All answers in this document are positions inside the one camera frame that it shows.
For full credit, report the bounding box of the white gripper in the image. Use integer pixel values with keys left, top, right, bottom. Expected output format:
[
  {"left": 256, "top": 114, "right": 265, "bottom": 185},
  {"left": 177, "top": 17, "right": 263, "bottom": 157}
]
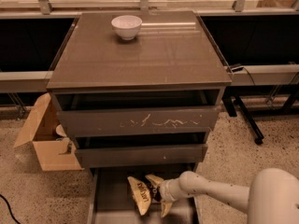
[{"left": 146, "top": 175, "right": 184, "bottom": 217}]

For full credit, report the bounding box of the brown chip bag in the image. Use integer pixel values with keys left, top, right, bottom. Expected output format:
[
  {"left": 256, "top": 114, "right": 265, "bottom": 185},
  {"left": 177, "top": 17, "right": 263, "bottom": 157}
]
[{"left": 127, "top": 176, "right": 161, "bottom": 216}]

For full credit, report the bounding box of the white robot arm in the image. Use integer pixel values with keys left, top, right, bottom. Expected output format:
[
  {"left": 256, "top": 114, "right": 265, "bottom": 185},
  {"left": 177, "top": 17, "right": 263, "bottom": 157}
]
[{"left": 146, "top": 168, "right": 299, "bottom": 224}]

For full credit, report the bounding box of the grey bottom drawer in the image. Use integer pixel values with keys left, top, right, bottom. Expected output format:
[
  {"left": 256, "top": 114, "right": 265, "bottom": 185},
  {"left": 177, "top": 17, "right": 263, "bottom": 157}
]
[{"left": 87, "top": 164, "right": 202, "bottom": 224}]

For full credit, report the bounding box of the grey drawer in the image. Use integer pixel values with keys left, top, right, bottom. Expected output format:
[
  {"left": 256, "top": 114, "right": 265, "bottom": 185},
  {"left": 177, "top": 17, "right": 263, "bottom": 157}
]
[
  {"left": 56, "top": 90, "right": 220, "bottom": 137},
  {"left": 87, "top": 164, "right": 202, "bottom": 224},
  {"left": 75, "top": 132, "right": 208, "bottom": 168}
]

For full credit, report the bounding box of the grey middle drawer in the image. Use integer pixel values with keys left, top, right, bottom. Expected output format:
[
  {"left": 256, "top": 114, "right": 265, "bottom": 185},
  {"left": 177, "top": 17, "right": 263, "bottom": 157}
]
[{"left": 75, "top": 132, "right": 208, "bottom": 168}]

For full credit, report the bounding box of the grey top drawer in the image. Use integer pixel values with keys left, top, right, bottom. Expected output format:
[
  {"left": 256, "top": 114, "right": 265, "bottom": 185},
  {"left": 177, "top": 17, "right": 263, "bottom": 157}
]
[{"left": 56, "top": 90, "right": 220, "bottom": 137}]

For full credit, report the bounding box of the grey drawer cabinet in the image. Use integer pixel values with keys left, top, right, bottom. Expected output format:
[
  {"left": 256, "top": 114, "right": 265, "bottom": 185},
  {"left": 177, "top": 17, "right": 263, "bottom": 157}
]
[{"left": 46, "top": 10, "right": 233, "bottom": 175}]

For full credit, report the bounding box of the open cardboard box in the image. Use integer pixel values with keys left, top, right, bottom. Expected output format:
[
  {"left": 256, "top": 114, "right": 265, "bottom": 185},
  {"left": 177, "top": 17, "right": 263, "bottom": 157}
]
[{"left": 14, "top": 93, "right": 82, "bottom": 171}]

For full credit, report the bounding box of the white cup in box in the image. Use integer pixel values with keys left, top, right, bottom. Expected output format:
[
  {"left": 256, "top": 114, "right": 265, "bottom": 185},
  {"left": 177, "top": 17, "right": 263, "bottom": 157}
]
[{"left": 55, "top": 124, "right": 66, "bottom": 137}]

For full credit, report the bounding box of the black wheeled stand leg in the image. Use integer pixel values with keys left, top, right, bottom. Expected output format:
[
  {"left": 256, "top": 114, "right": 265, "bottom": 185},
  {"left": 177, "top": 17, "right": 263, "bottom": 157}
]
[{"left": 221, "top": 88, "right": 264, "bottom": 146}]

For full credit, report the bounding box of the white ceramic bowl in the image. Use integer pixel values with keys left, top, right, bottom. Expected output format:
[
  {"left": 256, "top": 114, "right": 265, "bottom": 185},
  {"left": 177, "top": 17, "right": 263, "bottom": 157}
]
[{"left": 111, "top": 15, "right": 142, "bottom": 40}]

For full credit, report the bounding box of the black plug with cable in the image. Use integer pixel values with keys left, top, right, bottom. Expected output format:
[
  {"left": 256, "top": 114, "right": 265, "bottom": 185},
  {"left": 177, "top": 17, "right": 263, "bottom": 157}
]
[{"left": 230, "top": 63, "right": 256, "bottom": 86}]

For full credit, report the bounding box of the black floor cable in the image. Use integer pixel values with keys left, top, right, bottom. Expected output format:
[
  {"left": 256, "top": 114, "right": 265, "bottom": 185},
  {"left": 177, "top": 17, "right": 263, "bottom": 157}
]
[{"left": 0, "top": 192, "right": 22, "bottom": 224}]

